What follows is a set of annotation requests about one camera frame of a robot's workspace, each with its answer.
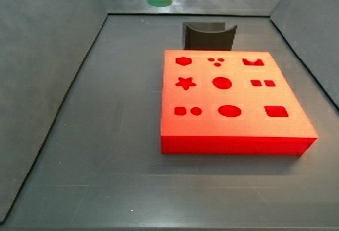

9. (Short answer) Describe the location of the red shape-sorting block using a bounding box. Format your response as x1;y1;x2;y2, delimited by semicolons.
161;50;318;155

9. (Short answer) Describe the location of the dark curved holder block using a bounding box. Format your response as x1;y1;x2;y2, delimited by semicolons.
183;22;238;51

